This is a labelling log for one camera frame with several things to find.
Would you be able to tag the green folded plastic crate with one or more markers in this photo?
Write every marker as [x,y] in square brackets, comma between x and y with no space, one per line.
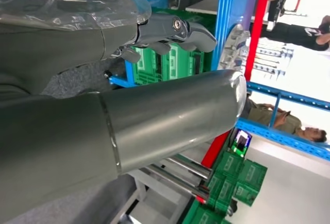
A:
[177,65]
[254,174]
[221,193]
[203,217]
[229,164]
[245,193]
[144,72]

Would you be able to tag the standing person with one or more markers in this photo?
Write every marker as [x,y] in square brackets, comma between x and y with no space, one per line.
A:
[291,35]

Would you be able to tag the person holding phone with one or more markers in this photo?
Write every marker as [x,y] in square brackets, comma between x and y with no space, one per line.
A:
[265,116]

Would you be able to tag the white slatted panel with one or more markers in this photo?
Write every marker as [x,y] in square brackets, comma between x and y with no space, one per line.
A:
[270,58]

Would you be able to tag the lit monitor screen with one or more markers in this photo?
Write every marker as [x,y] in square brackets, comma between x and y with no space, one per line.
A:
[241,144]

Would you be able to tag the red barrier belt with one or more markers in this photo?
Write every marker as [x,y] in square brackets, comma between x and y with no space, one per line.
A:
[257,28]
[214,150]

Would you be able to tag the blue metal shelf rack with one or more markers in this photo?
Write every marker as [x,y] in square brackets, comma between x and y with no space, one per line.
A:
[232,11]

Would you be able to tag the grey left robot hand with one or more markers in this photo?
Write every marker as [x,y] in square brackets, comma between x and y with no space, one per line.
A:
[154,123]

